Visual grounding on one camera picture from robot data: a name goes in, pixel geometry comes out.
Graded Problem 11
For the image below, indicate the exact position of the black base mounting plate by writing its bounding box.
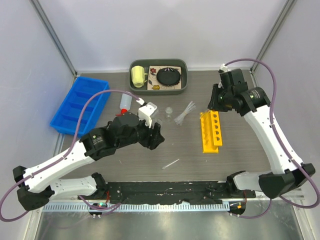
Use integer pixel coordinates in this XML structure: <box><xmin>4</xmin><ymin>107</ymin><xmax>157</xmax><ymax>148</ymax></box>
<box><xmin>83</xmin><ymin>181</ymin><xmax>256</xmax><ymax>205</ymax></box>

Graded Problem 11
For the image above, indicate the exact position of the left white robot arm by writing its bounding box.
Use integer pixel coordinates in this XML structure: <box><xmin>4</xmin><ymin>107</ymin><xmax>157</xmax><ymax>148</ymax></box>
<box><xmin>13</xmin><ymin>112</ymin><xmax>165</xmax><ymax>211</ymax></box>

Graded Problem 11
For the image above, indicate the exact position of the small glass beaker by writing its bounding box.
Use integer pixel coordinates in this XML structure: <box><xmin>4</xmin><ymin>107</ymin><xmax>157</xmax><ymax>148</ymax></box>
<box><xmin>154</xmin><ymin>117</ymin><xmax>163</xmax><ymax>125</ymax></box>

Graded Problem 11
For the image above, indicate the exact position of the black round dish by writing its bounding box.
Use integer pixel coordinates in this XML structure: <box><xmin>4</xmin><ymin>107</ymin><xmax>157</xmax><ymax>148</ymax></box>
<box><xmin>156</xmin><ymin>67</ymin><xmax>181</xmax><ymax>87</ymax></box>

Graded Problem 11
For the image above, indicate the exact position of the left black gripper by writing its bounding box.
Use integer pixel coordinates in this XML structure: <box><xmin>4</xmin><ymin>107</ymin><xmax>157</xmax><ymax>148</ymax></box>
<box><xmin>117</xmin><ymin>114</ymin><xmax>165</xmax><ymax>150</ymax></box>

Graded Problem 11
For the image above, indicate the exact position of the floral coaster card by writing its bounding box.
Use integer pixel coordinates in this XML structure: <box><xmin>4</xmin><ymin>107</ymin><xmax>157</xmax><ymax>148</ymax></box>
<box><xmin>147</xmin><ymin>65</ymin><xmax>182</xmax><ymax>91</ymax></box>

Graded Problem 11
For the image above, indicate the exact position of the blue divided plastic bin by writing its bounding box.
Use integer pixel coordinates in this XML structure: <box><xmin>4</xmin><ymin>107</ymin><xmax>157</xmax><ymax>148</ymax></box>
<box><xmin>50</xmin><ymin>76</ymin><xmax>110</xmax><ymax>138</ymax></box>

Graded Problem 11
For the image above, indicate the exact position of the bundle of plastic pipettes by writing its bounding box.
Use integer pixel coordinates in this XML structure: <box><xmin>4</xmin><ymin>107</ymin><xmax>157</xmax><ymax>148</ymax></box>
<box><xmin>174</xmin><ymin>101</ymin><xmax>196</xmax><ymax>126</ymax></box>

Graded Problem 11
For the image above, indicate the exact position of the grey-green plastic tray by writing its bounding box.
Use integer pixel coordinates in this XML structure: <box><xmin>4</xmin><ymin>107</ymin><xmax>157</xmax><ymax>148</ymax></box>
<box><xmin>128</xmin><ymin>58</ymin><xmax>188</xmax><ymax>95</ymax></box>

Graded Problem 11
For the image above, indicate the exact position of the pale yellow mug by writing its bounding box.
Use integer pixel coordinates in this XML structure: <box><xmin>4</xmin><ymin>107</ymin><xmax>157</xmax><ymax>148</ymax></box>
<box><xmin>130</xmin><ymin>65</ymin><xmax>148</xmax><ymax>88</ymax></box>

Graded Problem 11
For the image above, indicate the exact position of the white slotted cable duct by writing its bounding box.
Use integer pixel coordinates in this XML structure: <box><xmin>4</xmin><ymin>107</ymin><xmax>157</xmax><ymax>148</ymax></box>
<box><xmin>42</xmin><ymin>201</ymin><xmax>230</xmax><ymax>213</ymax></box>

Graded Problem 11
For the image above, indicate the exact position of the white wash bottle red cap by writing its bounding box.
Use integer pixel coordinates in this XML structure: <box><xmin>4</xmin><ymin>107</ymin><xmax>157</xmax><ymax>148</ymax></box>
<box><xmin>116</xmin><ymin>93</ymin><xmax>133</xmax><ymax>117</ymax></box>

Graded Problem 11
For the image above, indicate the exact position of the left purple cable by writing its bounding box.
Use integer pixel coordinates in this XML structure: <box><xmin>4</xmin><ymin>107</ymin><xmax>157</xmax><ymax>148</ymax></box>
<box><xmin>0</xmin><ymin>89</ymin><xmax>145</xmax><ymax>223</ymax></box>

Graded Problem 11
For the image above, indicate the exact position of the small glass erlenmeyer flask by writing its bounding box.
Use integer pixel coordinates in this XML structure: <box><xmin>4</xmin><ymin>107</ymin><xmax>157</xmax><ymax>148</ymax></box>
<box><xmin>165</xmin><ymin>107</ymin><xmax>173</xmax><ymax>122</ymax></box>

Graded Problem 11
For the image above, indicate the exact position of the yellow test tube rack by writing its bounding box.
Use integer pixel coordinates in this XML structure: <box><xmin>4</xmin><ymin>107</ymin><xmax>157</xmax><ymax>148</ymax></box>
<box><xmin>200</xmin><ymin>110</ymin><xmax>223</xmax><ymax>154</ymax></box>

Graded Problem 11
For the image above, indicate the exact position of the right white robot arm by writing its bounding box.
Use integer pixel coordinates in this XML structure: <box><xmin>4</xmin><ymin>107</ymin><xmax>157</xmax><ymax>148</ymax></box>
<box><xmin>208</xmin><ymin>68</ymin><xmax>316</xmax><ymax>199</ymax></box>

